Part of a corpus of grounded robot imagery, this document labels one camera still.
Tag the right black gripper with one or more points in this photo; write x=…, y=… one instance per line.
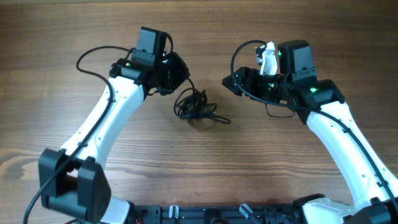
x=249, y=80

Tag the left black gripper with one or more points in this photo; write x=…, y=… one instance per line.
x=178, y=72

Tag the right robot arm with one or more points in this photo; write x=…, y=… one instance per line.
x=287, y=77

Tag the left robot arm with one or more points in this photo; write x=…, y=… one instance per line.
x=72, y=179

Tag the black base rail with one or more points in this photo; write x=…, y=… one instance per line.
x=174, y=214

